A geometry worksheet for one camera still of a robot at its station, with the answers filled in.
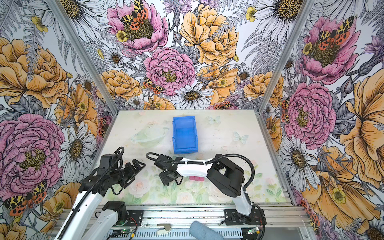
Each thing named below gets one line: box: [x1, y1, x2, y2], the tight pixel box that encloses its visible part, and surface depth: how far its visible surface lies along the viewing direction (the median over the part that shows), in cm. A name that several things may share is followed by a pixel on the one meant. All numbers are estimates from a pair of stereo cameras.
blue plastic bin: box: [172, 116, 199, 155], surface depth 105 cm
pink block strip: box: [189, 176, 205, 182], surface depth 89 cm
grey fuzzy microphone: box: [189, 221, 225, 240], surface depth 70 cm
